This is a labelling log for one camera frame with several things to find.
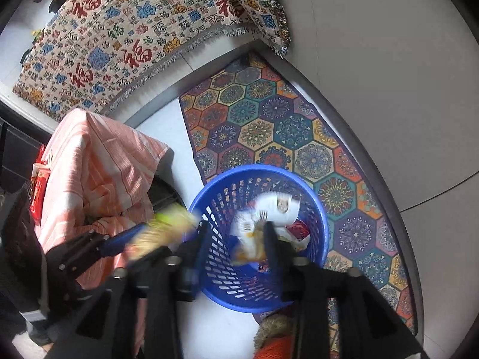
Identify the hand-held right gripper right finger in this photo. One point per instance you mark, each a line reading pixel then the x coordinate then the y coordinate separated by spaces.
pixel 270 243

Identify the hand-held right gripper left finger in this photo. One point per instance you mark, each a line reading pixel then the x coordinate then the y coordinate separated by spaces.
pixel 194 254

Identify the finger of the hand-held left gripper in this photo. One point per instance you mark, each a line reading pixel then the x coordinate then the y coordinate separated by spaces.
pixel 119 240

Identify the white orange snack wrapper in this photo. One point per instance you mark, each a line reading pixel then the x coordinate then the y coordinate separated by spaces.
pixel 247 239

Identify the crushed red can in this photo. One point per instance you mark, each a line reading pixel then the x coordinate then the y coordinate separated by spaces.
pixel 299 232

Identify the yellow snack wrapper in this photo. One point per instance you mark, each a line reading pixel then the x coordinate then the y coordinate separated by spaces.
pixel 164 228

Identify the blue plastic basket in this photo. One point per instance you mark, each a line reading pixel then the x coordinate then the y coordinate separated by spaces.
pixel 224 288

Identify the black table base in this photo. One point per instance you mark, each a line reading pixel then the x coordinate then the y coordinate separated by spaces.
pixel 164 198

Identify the orange striped tablecloth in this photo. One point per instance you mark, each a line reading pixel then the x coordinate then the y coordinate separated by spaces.
pixel 97 164

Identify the hexagon patterned rug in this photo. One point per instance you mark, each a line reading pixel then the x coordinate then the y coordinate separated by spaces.
pixel 262 119

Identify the beige base cabinet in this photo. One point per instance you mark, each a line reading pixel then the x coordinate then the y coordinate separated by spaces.
pixel 374 82

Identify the large printed blanket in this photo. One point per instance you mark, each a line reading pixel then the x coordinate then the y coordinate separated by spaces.
pixel 112 45

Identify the glass teapot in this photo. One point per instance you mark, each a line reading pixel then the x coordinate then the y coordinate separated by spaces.
pixel 27 55

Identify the oil bottle yellow cap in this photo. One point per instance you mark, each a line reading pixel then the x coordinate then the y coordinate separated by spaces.
pixel 37 34

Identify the narrow printed blanket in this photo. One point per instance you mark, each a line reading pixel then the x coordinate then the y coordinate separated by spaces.
pixel 258 3

